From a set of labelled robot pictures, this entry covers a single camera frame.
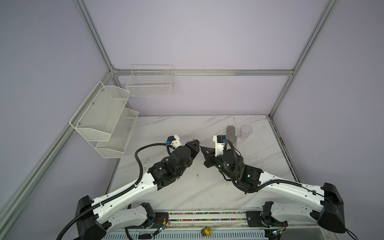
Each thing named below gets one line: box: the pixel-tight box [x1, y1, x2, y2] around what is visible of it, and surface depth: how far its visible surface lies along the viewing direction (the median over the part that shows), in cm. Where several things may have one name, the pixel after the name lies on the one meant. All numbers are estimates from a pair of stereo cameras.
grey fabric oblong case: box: [226, 125, 236, 144], surface depth 109 cm
